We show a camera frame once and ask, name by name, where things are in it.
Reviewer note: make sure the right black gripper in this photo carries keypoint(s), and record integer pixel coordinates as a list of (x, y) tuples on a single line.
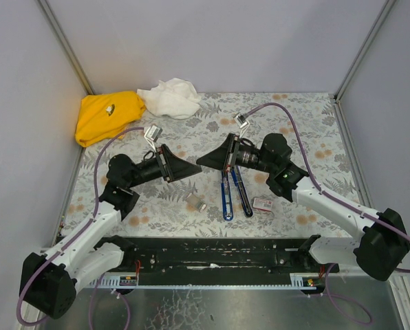
[(231, 153)]

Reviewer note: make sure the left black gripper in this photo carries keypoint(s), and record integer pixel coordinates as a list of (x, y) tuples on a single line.
[(164, 164)]

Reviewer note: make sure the staple box tray with staples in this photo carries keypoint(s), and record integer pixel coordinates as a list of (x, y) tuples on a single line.
[(195, 202)]

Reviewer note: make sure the blue stapler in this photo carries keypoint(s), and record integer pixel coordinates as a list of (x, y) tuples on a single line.
[(227, 205)]

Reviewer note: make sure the red white staple box sleeve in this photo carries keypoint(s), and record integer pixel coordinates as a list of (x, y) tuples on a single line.
[(262, 204)]

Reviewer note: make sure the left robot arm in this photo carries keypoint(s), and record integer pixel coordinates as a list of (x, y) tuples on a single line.
[(50, 281)]

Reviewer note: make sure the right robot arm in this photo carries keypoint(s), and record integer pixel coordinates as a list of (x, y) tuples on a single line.
[(380, 239)]

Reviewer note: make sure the floral patterned table mat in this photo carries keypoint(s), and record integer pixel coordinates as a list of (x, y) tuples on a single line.
[(308, 123)]

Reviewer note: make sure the white crumpled cloth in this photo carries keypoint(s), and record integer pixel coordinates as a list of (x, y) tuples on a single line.
[(175, 98)]

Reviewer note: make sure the yellow t-shirt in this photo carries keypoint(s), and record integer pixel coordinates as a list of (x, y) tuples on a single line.
[(106, 115)]

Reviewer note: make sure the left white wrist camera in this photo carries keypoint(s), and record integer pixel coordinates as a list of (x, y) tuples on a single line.
[(151, 135)]

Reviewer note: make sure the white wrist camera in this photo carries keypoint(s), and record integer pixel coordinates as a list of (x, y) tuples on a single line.
[(151, 135), (242, 122)]

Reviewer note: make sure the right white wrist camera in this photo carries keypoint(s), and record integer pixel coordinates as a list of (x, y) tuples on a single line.
[(242, 122)]

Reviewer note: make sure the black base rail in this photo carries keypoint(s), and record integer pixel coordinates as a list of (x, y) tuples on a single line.
[(145, 254)]

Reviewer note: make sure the white slotted cable duct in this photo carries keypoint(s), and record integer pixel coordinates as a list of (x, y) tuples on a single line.
[(208, 279)]

